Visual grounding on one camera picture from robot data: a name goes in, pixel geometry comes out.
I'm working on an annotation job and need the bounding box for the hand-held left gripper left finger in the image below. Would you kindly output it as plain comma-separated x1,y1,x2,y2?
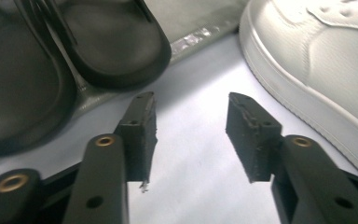
114,91,158,192

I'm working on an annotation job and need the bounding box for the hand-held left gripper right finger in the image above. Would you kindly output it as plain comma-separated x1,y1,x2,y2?
225,91,283,184

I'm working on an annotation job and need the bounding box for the white sneaker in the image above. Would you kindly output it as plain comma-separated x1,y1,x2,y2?
238,0,358,183

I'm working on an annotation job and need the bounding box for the white foam mat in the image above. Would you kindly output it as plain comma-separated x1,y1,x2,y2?
0,31,358,224

